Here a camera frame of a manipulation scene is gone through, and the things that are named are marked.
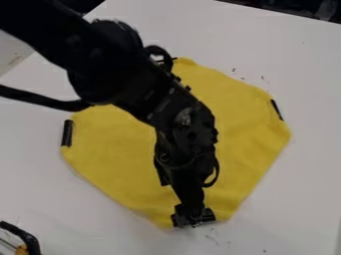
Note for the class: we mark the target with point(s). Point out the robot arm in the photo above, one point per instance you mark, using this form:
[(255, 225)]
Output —
[(111, 69)]

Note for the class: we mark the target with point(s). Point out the black tool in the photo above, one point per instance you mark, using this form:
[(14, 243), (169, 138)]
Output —
[(27, 237)]

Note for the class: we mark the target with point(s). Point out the yellow cloth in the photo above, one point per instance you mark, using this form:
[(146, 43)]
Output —
[(111, 149)]

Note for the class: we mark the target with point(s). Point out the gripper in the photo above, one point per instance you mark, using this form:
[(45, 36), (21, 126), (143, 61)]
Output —
[(190, 186)]

